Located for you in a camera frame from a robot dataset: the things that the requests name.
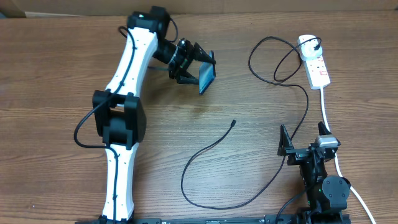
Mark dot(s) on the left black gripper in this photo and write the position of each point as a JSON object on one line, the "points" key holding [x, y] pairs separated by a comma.
{"points": [[197, 53]]}

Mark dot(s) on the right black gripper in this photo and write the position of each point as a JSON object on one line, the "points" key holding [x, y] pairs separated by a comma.
{"points": [[297, 154]]}

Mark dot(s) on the Samsung Galaxy smartphone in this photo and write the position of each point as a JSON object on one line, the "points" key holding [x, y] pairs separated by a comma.
{"points": [[207, 75]]}

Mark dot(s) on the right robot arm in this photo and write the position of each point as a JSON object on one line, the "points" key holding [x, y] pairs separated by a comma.
{"points": [[326, 194]]}

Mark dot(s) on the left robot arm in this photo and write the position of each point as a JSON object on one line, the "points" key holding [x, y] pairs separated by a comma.
{"points": [[118, 110]]}

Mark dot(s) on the white USB charger plug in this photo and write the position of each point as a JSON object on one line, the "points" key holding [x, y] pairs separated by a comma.
{"points": [[309, 47]]}

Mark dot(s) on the white power strip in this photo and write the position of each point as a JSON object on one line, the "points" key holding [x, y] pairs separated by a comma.
{"points": [[317, 73]]}

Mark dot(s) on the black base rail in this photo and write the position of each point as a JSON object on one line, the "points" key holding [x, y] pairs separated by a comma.
{"points": [[267, 219]]}

